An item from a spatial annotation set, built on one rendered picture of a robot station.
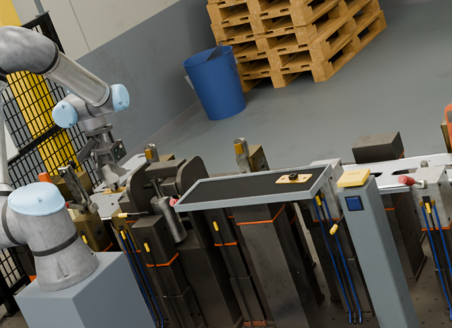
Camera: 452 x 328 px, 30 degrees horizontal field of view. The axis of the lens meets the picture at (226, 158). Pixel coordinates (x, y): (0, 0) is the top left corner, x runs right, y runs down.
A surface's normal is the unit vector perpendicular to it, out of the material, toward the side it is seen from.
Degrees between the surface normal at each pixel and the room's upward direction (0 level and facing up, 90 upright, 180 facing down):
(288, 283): 90
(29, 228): 90
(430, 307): 0
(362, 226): 90
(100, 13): 90
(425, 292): 0
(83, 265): 72
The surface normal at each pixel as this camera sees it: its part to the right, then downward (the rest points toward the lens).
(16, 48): 0.31, 0.07
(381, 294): -0.43, 0.44
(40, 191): -0.20, -0.91
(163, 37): 0.80, -0.07
